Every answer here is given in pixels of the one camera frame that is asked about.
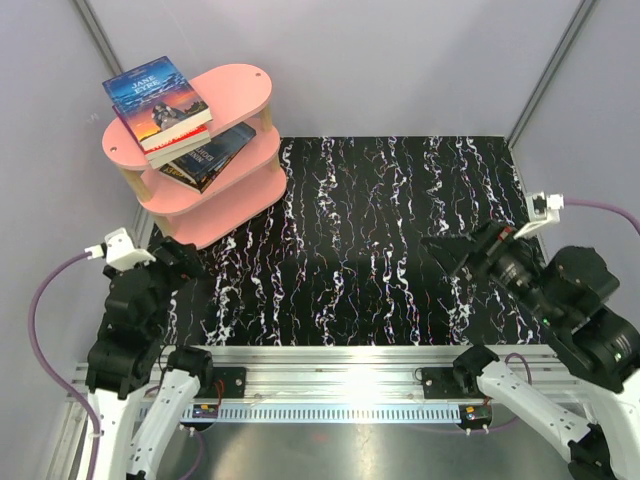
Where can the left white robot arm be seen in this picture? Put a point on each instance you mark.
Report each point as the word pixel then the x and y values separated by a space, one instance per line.
pixel 120 363

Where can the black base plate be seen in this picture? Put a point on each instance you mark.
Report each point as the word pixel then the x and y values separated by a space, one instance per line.
pixel 449 382
pixel 229 381

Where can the purple paperback book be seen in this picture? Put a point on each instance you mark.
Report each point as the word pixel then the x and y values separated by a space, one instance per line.
pixel 166 158

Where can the black marble table mat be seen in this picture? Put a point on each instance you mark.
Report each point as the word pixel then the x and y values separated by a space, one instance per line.
pixel 339 260

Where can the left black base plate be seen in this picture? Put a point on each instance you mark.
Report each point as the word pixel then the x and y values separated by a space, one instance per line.
pixel 229 381

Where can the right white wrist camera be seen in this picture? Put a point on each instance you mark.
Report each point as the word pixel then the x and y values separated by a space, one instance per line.
pixel 543 211

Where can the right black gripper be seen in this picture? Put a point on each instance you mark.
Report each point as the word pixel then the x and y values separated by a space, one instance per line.
pixel 480 248

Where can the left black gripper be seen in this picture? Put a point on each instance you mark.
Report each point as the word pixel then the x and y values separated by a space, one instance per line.
pixel 187 266

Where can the Jane Eyre blue book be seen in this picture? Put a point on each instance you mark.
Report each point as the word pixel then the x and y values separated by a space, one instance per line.
pixel 156 80

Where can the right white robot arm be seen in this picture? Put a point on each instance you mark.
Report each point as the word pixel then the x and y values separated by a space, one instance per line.
pixel 599 348

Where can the Nineteen Eighty-Four blue book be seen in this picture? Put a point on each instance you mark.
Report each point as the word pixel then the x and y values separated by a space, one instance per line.
pixel 210 159

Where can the pink three-tier shelf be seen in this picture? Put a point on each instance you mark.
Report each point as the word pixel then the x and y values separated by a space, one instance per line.
pixel 249 184

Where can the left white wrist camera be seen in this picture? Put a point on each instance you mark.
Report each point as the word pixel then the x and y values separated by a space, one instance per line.
pixel 119 251

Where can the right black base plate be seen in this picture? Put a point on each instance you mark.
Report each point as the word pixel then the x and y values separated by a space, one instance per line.
pixel 449 382

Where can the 13-Storey Treehouse red book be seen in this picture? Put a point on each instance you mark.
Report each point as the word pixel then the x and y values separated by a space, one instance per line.
pixel 175 140

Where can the slotted white cable duct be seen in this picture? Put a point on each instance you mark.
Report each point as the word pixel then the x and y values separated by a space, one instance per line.
pixel 324 413

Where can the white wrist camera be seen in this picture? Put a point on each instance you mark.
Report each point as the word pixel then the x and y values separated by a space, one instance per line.
pixel 119 251
pixel 543 211

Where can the aluminium rail frame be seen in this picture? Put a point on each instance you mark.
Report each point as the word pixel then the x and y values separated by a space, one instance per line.
pixel 364 376

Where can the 169-Storey Treehouse black book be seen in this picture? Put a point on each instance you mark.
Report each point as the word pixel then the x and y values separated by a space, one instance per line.
pixel 190 180

